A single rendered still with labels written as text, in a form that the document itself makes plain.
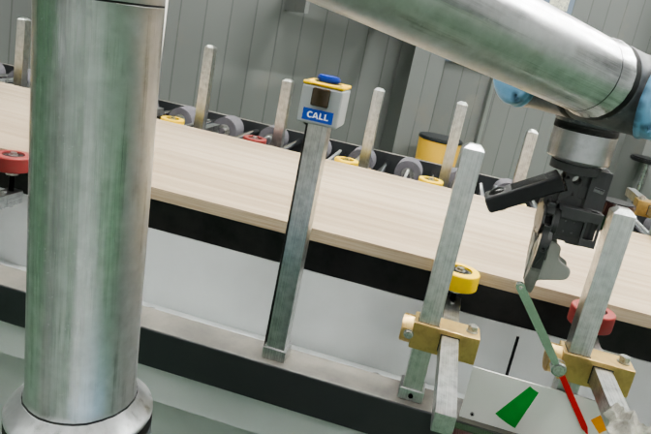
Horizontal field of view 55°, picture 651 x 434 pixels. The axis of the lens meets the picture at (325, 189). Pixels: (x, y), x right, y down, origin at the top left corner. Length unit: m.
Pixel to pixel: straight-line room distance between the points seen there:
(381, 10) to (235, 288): 1.00
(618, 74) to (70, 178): 0.54
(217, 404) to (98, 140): 0.84
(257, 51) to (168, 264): 4.03
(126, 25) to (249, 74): 4.84
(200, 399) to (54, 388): 0.68
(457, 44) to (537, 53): 0.09
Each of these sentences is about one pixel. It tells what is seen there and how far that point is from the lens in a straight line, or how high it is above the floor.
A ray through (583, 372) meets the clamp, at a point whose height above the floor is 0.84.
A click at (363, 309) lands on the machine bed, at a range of 1.37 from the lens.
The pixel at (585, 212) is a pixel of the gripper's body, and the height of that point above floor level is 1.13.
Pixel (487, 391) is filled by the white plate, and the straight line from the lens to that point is 1.17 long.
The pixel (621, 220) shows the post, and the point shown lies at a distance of 1.09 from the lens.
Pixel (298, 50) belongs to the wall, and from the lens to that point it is 5.46.
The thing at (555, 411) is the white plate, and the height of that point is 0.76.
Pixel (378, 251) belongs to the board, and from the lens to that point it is 1.31.
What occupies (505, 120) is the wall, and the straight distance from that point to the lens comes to 6.40.
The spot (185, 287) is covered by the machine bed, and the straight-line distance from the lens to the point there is 1.48.
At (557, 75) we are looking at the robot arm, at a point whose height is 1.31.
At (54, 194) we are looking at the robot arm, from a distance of 0.60.
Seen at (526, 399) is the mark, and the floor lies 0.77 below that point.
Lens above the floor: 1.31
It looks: 15 degrees down
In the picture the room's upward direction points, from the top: 11 degrees clockwise
